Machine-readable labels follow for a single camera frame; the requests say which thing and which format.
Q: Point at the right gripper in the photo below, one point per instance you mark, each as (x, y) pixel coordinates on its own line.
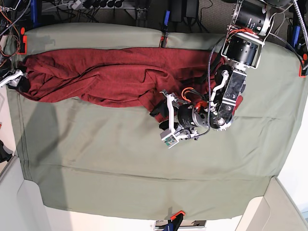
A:
(13, 77)

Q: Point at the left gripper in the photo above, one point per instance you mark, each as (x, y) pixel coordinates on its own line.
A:
(186, 119)

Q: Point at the red long-sleeve T-shirt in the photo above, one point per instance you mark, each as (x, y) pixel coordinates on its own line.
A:
(129, 77)

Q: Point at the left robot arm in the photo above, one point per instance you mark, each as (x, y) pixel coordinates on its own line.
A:
(242, 47)

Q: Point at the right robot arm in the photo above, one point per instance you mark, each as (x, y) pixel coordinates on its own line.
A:
(13, 43)

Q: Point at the orange black clamp top left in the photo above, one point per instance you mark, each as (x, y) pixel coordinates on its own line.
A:
(23, 42)

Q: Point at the orange black clamp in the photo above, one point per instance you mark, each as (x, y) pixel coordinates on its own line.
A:
(164, 27)
(303, 73)
(175, 221)
(23, 42)

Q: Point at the black object left edge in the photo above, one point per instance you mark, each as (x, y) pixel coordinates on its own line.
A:
(4, 156)

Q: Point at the orange black clamp top middle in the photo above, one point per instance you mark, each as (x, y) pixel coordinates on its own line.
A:
(164, 27)

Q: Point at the green table cloth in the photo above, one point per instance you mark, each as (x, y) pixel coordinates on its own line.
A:
(111, 161)

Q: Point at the white power strip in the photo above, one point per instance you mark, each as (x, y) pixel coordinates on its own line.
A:
(71, 4)

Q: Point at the orange black clamp bottom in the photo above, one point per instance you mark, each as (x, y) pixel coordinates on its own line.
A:
(175, 221)

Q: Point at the black power adapter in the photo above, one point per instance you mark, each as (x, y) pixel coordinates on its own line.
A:
(180, 9)

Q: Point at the orange black clamp top right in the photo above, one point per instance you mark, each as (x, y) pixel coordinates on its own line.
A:
(303, 73)

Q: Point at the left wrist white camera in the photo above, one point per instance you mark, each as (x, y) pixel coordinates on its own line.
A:
(169, 138)

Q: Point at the metal table leg bracket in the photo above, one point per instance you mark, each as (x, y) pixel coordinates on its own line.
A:
(141, 17)

